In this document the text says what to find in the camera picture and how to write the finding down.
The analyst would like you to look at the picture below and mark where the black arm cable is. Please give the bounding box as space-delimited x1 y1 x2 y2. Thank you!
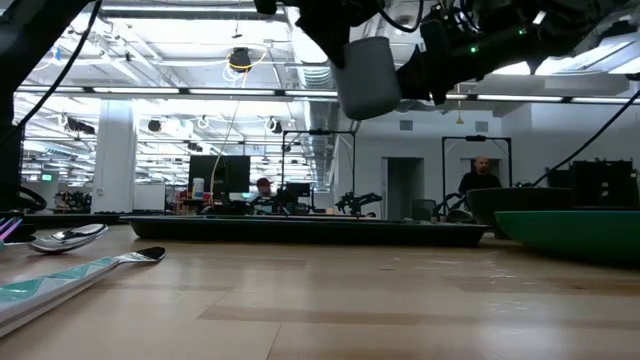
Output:
0 0 104 147
531 89 640 188

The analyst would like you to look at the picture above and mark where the black equipment case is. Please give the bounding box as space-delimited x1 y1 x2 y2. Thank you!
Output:
546 159 640 209

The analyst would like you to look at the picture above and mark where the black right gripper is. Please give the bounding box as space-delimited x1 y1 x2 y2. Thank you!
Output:
397 0 546 106

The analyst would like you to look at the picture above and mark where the black overhead camera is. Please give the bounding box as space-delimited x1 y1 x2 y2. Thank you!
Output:
228 46 254 71

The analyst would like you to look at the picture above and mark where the thin white hanging cable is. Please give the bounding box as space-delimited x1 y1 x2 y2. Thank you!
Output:
208 69 242 201

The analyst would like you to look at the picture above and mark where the black monitor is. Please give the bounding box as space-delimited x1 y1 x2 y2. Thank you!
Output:
188 154 251 202

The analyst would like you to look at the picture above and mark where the black aluminium table frame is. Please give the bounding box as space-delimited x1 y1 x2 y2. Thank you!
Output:
22 212 129 227

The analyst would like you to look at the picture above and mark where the knife with teal patterned handle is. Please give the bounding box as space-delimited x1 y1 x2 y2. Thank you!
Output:
0 246 167 339

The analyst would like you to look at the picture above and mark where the black cloth napkin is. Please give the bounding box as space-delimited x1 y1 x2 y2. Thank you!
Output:
0 223 37 245

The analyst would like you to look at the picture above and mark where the spoon with teal handle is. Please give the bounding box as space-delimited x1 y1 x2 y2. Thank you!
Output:
27 223 110 255

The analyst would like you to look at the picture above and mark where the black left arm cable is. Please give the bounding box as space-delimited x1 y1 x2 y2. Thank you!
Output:
0 0 104 147

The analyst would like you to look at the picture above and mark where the grey mug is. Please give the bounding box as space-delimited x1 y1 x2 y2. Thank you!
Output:
331 35 404 121

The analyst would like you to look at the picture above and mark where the black background station frame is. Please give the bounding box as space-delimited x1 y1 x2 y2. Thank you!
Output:
280 128 358 217
440 134 513 217

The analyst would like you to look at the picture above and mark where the overhead beam with light strips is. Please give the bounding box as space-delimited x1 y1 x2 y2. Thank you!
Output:
14 85 640 105

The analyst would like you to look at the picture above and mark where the iridescent fork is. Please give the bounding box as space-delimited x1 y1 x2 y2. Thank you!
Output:
0 216 24 244

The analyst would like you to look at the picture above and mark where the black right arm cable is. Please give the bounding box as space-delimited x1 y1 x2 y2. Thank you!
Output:
531 89 640 188

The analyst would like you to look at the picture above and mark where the white pillar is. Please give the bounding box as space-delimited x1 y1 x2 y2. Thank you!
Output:
91 99 138 215

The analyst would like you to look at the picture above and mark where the green plate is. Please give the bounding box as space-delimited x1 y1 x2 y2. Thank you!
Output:
493 209 640 266

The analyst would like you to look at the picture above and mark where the dark bowl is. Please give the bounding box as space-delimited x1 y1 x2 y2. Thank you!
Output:
465 187 576 239

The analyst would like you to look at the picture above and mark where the black serving tray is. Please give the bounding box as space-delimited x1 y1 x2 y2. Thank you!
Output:
119 214 491 249

